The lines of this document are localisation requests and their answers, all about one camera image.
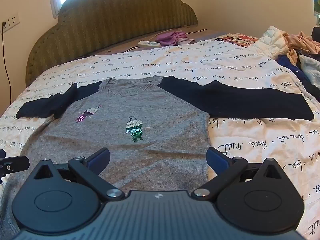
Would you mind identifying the grey sweater with navy sleeves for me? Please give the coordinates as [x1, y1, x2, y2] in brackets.
[1, 76, 313, 239]

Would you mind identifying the light blue garment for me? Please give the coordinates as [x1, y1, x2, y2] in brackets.
[299, 55, 320, 88]

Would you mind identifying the white wall socket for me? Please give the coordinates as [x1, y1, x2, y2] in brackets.
[1, 13, 20, 34]

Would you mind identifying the peach garment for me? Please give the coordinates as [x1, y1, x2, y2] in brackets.
[282, 31, 320, 65]

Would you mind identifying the red patterned cloth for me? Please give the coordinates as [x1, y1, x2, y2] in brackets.
[215, 33, 258, 48]

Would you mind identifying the navy blue garment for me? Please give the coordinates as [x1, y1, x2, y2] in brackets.
[277, 55, 319, 101]

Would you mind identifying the black power cable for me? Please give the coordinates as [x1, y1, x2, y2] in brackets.
[1, 22, 13, 104]

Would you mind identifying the olive green padded headboard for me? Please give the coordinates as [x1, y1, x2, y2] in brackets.
[25, 0, 198, 86]

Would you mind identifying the white power strip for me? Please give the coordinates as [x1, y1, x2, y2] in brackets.
[137, 40, 161, 49]

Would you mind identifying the white puffer jacket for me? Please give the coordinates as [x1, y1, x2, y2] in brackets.
[248, 25, 289, 60]

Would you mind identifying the purple cloth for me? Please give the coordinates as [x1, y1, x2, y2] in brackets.
[155, 31, 195, 46]

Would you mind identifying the white bedspread with script print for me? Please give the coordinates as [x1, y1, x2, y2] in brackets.
[1, 40, 319, 239]

